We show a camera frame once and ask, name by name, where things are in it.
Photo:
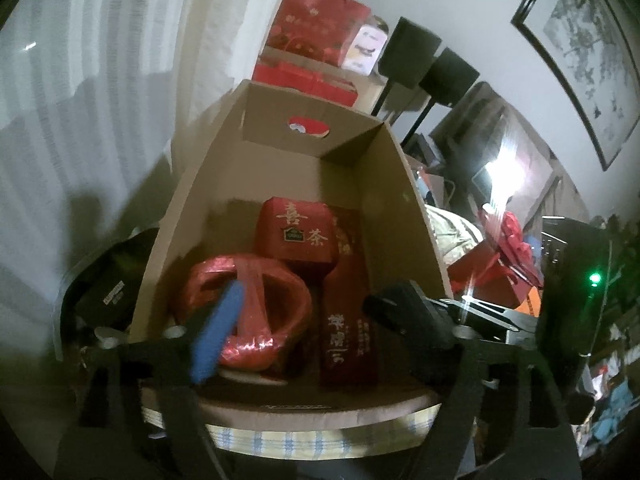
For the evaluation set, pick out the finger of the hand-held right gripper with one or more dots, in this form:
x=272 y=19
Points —
x=490 y=312

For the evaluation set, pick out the long dark red box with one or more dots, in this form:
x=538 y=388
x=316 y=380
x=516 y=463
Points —
x=350 y=340

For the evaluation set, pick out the checkered yellow tablecloth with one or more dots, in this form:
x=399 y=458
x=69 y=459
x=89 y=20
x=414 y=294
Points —
x=280 y=441

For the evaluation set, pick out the white printed box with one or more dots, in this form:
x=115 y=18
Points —
x=365 y=50

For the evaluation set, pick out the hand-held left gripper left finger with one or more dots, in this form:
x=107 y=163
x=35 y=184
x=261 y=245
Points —
x=215 y=335

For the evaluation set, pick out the large red gift box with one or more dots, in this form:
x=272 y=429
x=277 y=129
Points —
x=310 y=20

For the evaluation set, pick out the framed ink painting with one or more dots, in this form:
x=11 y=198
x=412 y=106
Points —
x=585 y=50

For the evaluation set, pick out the white curtain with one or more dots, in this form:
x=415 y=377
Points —
x=100 y=85

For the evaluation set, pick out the red ribbon bow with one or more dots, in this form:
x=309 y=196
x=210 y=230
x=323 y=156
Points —
x=515 y=240

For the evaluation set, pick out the black device with label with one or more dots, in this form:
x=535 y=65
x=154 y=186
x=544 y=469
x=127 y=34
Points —
x=110 y=285

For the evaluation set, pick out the red knot-shaped packet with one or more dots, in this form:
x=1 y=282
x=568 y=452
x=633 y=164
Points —
x=280 y=300

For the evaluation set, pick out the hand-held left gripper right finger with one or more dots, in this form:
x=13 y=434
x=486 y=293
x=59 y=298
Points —
x=415 y=325

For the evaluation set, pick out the beige sofa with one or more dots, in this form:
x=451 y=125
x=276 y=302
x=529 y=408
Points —
x=530 y=170

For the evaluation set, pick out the black speaker on stand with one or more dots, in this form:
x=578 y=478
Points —
x=450 y=77
x=407 y=52

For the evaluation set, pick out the red tea box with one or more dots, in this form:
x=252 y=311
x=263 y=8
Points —
x=295 y=235

